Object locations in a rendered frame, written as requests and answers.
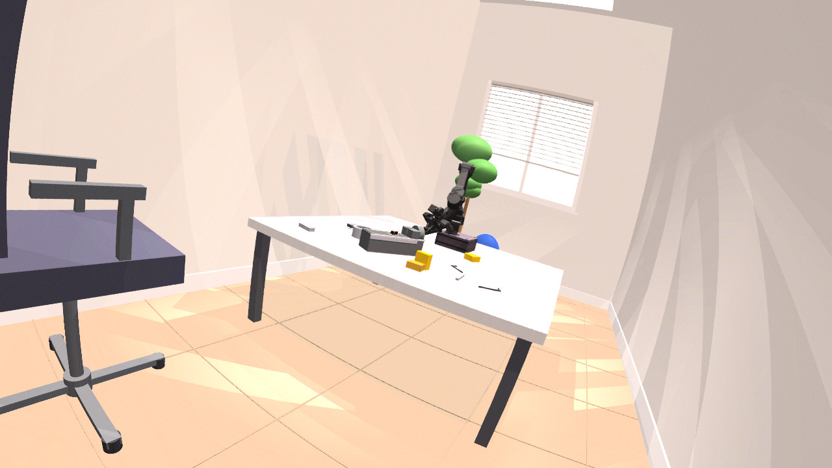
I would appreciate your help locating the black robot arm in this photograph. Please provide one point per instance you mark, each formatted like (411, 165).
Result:
(456, 198)

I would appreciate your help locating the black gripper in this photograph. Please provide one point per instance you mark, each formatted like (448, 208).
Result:
(435, 225)

